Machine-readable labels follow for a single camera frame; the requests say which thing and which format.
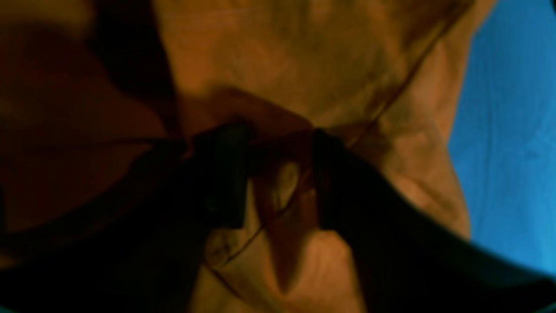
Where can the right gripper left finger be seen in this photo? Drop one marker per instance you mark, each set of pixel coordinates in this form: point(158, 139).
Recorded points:
point(138, 246)

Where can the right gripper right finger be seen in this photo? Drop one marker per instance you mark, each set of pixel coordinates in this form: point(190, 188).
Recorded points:
point(405, 262)

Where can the orange t-shirt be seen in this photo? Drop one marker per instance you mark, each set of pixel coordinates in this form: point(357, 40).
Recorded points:
point(87, 86)

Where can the blue table cloth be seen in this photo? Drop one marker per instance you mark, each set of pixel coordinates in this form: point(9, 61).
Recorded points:
point(503, 142)

